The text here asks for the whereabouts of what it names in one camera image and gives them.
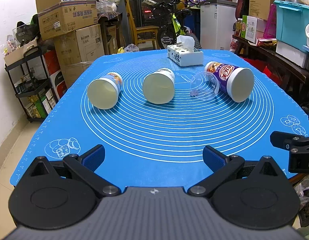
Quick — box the upper open cardboard box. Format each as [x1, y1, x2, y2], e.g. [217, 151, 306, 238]
[36, 0, 98, 40]

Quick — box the clear plastic cup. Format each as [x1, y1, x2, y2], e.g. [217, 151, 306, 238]
[190, 71, 220, 101]

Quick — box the white chest freezer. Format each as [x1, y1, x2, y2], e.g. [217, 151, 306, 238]
[200, 0, 237, 50]

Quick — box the wooden yellow chair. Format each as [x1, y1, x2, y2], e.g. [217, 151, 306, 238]
[125, 0, 160, 50]

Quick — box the white paper cup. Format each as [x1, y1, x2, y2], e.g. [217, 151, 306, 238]
[142, 68, 175, 105]

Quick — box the lower cardboard box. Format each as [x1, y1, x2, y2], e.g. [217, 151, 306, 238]
[53, 24, 105, 88]

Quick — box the black helmet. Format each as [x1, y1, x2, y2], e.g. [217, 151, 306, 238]
[15, 21, 40, 44]

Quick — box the white tissue box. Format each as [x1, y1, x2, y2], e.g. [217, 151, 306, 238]
[167, 35, 203, 67]

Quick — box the dark wooden side table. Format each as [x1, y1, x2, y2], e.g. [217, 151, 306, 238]
[233, 35, 309, 108]

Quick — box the black green bicycle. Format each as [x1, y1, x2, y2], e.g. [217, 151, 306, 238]
[142, 0, 202, 49]

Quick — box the green white carton box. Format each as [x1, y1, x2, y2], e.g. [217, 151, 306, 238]
[241, 15, 257, 43]

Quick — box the black shelf rack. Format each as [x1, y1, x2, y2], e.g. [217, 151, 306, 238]
[5, 46, 58, 122]

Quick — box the blue silicone baking mat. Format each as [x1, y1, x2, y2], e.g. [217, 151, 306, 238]
[10, 50, 309, 189]

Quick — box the teal plastic storage bin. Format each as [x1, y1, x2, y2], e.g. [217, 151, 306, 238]
[274, 0, 309, 52]

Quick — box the purple printed paper cup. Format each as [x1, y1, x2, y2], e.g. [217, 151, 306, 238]
[204, 61, 254, 103]

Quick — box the paper cup blue orange print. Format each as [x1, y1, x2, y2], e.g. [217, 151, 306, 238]
[87, 72, 123, 110]

